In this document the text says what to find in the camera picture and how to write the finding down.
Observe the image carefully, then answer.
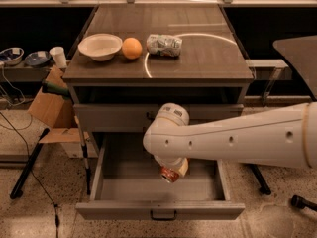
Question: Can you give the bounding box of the blue bowl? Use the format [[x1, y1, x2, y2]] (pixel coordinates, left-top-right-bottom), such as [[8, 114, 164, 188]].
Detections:
[[25, 51, 51, 68], [0, 48, 24, 66]]

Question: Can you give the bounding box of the black floor cable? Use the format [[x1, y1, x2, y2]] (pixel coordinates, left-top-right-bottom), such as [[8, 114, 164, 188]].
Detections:
[[0, 111, 61, 238]]

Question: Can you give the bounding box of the orange fruit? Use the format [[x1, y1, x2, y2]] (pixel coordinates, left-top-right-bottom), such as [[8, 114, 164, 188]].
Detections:
[[122, 38, 142, 60]]

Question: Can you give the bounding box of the black tripod leg right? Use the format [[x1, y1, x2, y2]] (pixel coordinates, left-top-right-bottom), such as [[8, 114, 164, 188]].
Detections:
[[249, 164, 271, 195]]

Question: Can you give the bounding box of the grey drawer cabinet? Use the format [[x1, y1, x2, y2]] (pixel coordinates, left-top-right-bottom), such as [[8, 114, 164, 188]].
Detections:
[[63, 3, 254, 149]]

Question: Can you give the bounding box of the green handled tool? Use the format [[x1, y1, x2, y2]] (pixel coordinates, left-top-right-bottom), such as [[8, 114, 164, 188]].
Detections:
[[42, 80, 71, 99]]

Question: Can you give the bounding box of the white paper cup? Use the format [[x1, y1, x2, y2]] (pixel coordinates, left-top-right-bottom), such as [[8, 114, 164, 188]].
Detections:
[[50, 47, 67, 68]]

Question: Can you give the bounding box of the brown cardboard box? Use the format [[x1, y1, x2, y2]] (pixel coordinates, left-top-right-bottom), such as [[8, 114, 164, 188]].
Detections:
[[27, 64, 99, 159]]

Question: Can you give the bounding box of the closed upper drawer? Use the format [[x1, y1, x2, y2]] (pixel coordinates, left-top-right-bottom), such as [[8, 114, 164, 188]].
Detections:
[[74, 104, 244, 132]]

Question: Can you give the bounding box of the red coke can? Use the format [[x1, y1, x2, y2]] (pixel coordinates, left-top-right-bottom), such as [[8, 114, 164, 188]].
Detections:
[[160, 167, 179, 183]]

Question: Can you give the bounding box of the blue bowl right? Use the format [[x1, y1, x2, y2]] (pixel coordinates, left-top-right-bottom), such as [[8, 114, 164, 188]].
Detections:
[[25, 51, 51, 68]]

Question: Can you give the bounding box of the blue bowl left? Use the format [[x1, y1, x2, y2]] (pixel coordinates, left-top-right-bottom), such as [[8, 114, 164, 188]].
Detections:
[[0, 48, 24, 66]]

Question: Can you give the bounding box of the white paper bowl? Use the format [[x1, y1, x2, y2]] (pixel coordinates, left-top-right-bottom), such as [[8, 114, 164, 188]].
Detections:
[[78, 34, 122, 61]]

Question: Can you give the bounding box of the black white striped pole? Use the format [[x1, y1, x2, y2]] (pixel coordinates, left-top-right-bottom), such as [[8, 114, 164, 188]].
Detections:
[[74, 116, 91, 195]]

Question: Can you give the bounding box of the open lower drawer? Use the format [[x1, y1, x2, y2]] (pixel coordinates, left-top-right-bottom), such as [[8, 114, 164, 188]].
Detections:
[[76, 133, 245, 221]]

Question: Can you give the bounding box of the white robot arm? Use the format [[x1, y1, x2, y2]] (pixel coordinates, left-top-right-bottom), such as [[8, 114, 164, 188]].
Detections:
[[143, 102, 317, 176]]

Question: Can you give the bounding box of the green white crumpled can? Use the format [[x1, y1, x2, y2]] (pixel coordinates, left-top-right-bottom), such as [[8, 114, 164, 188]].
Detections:
[[147, 34, 182, 57]]

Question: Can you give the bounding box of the black tripod leg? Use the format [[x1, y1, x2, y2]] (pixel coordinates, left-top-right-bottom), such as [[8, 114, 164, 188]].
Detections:
[[10, 141, 43, 199], [249, 164, 271, 195]]

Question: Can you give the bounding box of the black tripod leg left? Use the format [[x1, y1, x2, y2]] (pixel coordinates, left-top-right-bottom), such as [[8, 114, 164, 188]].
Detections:
[[10, 141, 43, 199]]

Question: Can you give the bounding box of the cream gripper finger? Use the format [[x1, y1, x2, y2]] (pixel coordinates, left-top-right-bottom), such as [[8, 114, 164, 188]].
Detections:
[[177, 159, 189, 177]]

